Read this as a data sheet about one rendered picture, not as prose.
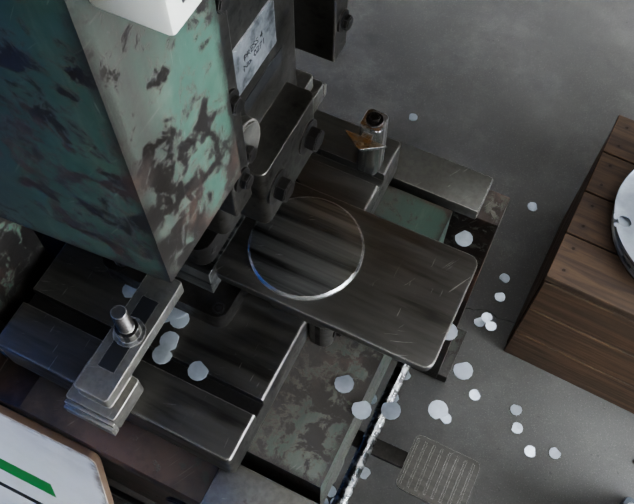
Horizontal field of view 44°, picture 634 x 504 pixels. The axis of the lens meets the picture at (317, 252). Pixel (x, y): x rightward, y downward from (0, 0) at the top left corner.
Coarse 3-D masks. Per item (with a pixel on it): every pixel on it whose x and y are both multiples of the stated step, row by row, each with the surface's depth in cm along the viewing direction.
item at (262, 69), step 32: (256, 0) 57; (288, 0) 63; (256, 32) 59; (288, 32) 66; (256, 64) 62; (288, 64) 69; (256, 96) 65; (288, 96) 70; (256, 128) 65; (288, 128) 68; (256, 160) 66; (288, 160) 70; (256, 192) 68; (288, 192) 69; (224, 224) 71
